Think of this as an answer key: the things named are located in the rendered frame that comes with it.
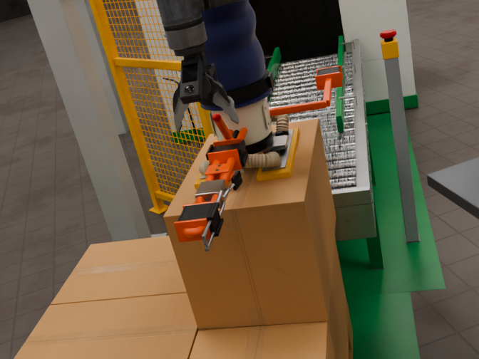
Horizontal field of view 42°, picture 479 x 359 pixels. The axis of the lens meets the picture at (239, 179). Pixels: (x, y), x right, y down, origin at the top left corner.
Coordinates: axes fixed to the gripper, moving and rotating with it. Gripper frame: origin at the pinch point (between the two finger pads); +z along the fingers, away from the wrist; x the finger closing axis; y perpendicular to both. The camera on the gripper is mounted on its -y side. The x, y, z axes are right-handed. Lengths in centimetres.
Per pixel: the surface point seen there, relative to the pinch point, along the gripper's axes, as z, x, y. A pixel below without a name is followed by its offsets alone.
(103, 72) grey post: 63, 185, 356
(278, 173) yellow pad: 25.2, -9.7, 24.6
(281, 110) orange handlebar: 13.4, -10.8, 44.6
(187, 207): 11.6, 4.3, -16.2
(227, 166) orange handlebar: 12.5, -1.0, 5.8
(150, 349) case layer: 67, 35, 2
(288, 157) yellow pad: 25.0, -11.7, 34.3
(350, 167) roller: 69, -24, 115
